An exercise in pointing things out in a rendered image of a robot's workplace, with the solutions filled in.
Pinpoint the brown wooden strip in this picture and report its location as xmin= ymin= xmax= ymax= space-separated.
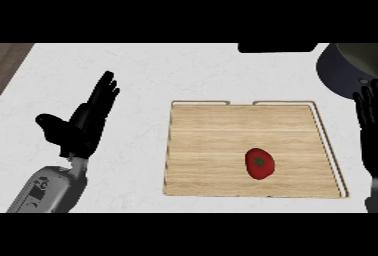
xmin=0 ymin=43 xmax=36 ymax=95

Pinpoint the pale wooden tray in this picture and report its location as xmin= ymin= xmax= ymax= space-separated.
xmin=163 ymin=100 xmax=350 ymax=199

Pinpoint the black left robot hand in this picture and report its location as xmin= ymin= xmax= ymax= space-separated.
xmin=34 ymin=70 xmax=121 ymax=160

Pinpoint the dark grey pot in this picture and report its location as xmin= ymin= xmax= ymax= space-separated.
xmin=315 ymin=43 xmax=378 ymax=100

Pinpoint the black flat appliance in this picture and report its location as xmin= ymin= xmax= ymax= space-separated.
xmin=238 ymin=43 xmax=319 ymax=54

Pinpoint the red tomato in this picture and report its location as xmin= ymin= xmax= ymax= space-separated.
xmin=244 ymin=147 xmax=276 ymax=181

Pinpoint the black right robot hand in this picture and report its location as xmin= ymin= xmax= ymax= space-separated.
xmin=352 ymin=85 xmax=378 ymax=179

